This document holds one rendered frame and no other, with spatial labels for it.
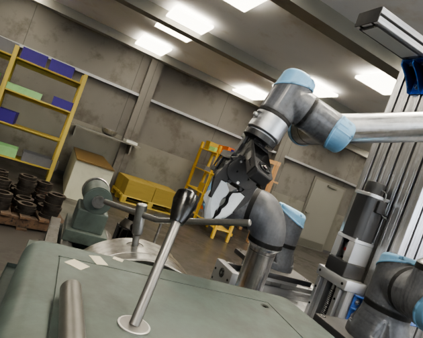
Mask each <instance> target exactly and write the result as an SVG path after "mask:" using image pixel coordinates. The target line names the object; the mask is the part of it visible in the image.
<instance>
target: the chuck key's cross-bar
mask: <svg viewBox="0 0 423 338"><path fill-rule="evenodd" d="M103 204H104V205H107V206H110V207H113V208H115V209H119V210H121V211H124V212H127V213H129V214H132V215H135V211H136V210H135V209H133V208H131V207H127V206H125V205H121V204H119V203H116V202H113V201H110V200H107V199H105V200H104V201H103ZM142 218H143V219H146V220H149V221H152V222H154V223H162V224H171V222H170V218H169V217H156V216H154V215H150V214H148V213H143V214H142ZM251 224H252V222H251V220H250V219H200V218H189V219H188V220H187V221H186V223H185V224H184V225H225V226H247V227H250V226H251Z"/></svg>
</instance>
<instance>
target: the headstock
mask: <svg viewBox="0 0 423 338"><path fill-rule="evenodd" d="M89 255H90V256H100V257H101V258H102V259H103V260H104V261H105V262H106V263H107V265H108V266H106V265H97V264H96V263H95V262H94V261H93V260H92V259H91V258H90V256H89ZM112 258H113V257H112V256H107V255H103V254H100V253H95V252H92V251H87V250H83V249H78V248H75V247H69V246H66V245H61V244H57V243H52V242H49V241H36V242H33V243H31V244H29V246H27V247H26V248H25V249H24V251H23V253H22V254H21V257H20V259H19V261H18V263H17V266H16V268H15V271H14V273H13V276H12V278H11V280H10V283H9V286H8V287H7V290H6V292H5V295H4V297H3V300H2V302H1V304H0V338H58V316H59V296H60V286H61V285H62V283H63V282H65V281H67V280H71V279H73V280H77V281H79V282H80V283H81V287H82V294H83V309H84V317H85V332H86V338H335V337H334V336H333V335H331V334H330V333H329V332H327V330H325V329H324V328H323V327H322V326H321V325H319V324H318V323H317V322H315V320H313V319H312V318H311V317H309V316H308V315H307V314H305V313H304V312H303V311H302V310H301V309H299V308H298V307H297V306H295V305H294V304H293V303H292V302H290V301H289V300H287V299H286V298H284V297H282V296H277V295H274V294H269V293H266V292H261V291H258V290H252V289H249V288H243V287H240V286H235V285H231V284H227V283H223V282H218V281H215V280H209V279H206V278H201V277H197V276H192V275H189V274H184V273H180V272H175V271H172V270H167V269H163V270H162V272H161V275H160V278H159V279H158V282H157V285H156V288H155V289H154V292H153V295H152V297H151V299H150V302H149V304H148V307H147V309H146V312H145V314H144V317H143V320H144V321H146V322H147V323H148V324H149V325H150V332H149V334H147V335H143V336H137V335H131V334H129V333H127V332H125V331H123V330H122V329H120V328H119V326H118V324H117V321H118V318H119V317H121V316H124V315H132V314H133V312H134V309H135V308H136V305H137V303H138V300H139V298H140V295H141V293H142V291H143V288H144V285H145V283H146V281H147V279H148V276H149V274H150V271H151V269H152V266H149V265H146V264H141V263H138V262H133V261H129V260H124V261H123V262H119V261H117V260H114V259H112ZM73 259H75V260H78V261H80V262H82V263H84V264H86V265H88V266H90V267H89V268H85V269H83V270H79V269H77V268H75V267H73V266H70V265H68V264H66V263H65V262H66V261H69V260H73Z"/></svg>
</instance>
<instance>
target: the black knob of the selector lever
mask: <svg viewBox="0 0 423 338"><path fill-rule="evenodd" d="M198 200H199V197H198V196H197V195H196V193H195V192H194V191H192V190H190V189H188V188H181V189H179V190H177V192H176V193H175V195H174V197H173V203H172V207H171V215H170V222H172V221H178V222H180V224H181V226H183V225H184V224H185V223H186V221H187V220H188V219H189V218H190V216H191V214H192V213H193V212H194V210H195V209H196V207H197V204H198Z"/></svg>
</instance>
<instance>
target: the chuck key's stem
mask: <svg viewBox="0 0 423 338"><path fill-rule="evenodd" d="M147 206H148V205H147V204H144V203H137V204H136V211H135V215H134V222H133V227H132V234H133V238H132V244H131V245H132V246H134V247H137V246H139V245H138V244H139V240H140V236H141V235H142V233H143V229H144V222H145V219H143V218H142V214H143V213H146V211H147Z"/></svg>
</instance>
